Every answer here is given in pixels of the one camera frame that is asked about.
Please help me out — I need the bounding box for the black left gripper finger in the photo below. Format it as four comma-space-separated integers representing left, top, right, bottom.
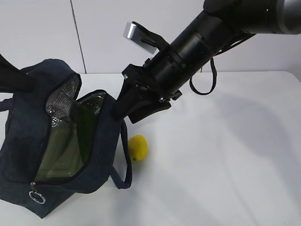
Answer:
0, 55, 36, 92

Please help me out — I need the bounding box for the green cucumber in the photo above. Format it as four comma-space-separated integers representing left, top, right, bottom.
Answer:
76, 103, 97, 164

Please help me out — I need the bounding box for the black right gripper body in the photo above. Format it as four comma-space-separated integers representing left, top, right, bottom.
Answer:
121, 55, 182, 100

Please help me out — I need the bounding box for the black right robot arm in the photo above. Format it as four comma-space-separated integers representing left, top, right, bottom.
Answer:
111, 0, 301, 123

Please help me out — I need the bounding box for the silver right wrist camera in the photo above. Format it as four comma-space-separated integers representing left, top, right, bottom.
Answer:
123, 21, 158, 55

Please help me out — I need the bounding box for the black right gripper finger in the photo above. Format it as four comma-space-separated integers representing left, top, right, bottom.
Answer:
111, 82, 141, 121
127, 93, 171, 124

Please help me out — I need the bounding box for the yellow lemon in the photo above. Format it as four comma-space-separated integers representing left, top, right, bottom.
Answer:
128, 135, 148, 162

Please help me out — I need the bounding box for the glass container with green lid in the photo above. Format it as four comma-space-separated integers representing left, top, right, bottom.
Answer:
35, 124, 84, 184

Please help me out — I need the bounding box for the dark blue insulated lunch bag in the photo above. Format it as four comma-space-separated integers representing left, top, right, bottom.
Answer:
0, 59, 132, 218

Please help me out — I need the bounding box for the silver zipper pull ring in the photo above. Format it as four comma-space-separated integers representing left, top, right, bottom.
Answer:
28, 181, 45, 204

